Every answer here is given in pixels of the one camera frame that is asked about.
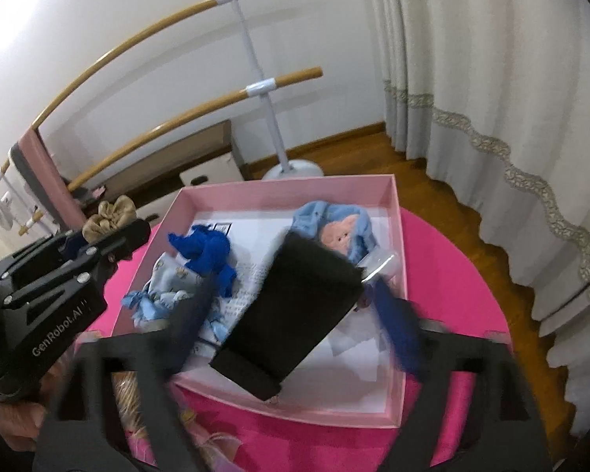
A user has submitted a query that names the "pink round table cloth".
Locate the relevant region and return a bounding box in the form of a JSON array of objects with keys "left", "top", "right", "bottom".
[{"left": 74, "top": 206, "right": 514, "bottom": 470}]

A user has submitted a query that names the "large black pouch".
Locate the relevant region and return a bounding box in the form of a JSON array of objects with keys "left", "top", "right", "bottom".
[{"left": 209, "top": 236, "right": 367, "bottom": 401}]

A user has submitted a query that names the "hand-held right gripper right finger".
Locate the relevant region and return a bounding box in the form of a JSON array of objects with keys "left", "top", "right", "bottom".
[{"left": 374, "top": 278, "right": 554, "bottom": 472}]

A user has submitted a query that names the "blue knitted scrunchie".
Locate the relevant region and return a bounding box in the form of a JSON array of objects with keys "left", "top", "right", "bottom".
[{"left": 167, "top": 223, "right": 238, "bottom": 301}]

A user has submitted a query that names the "short wooden barre rail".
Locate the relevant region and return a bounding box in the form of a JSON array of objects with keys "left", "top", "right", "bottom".
[{"left": 18, "top": 66, "right": 324, "bottom": 237}]

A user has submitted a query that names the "pink cardboard box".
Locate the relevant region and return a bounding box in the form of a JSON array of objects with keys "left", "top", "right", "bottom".
[{"left": 111, "top": 173, "right": 405, "bottom": 428}]

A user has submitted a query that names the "white barre stand with base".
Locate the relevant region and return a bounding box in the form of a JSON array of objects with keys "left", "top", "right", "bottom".
[{"left": 215, "top": 0, "right": 324, "bottom": 181}]

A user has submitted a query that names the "white cabinet drawer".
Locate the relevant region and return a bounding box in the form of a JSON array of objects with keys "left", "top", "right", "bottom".
[
  {"left": 128, "top": 184, "right": 188, "bottom": 222},
  {"left": 179, "top": 150, "right": 242, "bottom": 188}
]

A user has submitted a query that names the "beige scrunchie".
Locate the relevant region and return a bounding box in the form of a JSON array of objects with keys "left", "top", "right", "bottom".
[{"left": 81, "top": 195, "right": 137, "bottom": 243}]

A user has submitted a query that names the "blue plush pouch pink bear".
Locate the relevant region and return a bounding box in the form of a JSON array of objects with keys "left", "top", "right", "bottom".
[{"left": 290, "top": 200, "right": 374, "bottom": 269}]

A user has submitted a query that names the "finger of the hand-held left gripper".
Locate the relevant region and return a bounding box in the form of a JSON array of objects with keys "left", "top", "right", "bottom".
[
  {"left": 2, "top": 219, "right": 151, "bottom": 308},
  {"left": 0, "top": 233, "right": 87, "bottom": 286}
]

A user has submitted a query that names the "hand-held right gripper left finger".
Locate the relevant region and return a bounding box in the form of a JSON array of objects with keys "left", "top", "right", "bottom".
[{"left": 32, "top": 275, "right": 217, "bottom": 472}]

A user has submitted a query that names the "person's left hand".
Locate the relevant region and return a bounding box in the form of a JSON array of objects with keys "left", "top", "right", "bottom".
[{"left": 0, "top": 400, "right": 47, "bottom": 453}]

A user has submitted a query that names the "cream pleated curtain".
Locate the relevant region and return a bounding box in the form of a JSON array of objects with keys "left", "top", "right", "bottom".
[{"left": 364, "top": 0, "right": 590, "bottom": 438}]

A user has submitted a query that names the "pink hanging mat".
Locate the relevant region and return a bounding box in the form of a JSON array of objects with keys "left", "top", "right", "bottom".
[{"left": 20, "top": 128, "right": 87, "bottom": 229}]

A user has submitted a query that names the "light blue printed cloth pouch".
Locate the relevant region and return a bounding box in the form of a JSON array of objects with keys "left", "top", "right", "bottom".
[{"left": 123, "top": 251, "right": 237, "bottom": 345}]

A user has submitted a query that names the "grey hanging mat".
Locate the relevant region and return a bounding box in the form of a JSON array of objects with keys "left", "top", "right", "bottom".
[{"left": 9, "top": 142, "right": 55, "bottom": 227}]

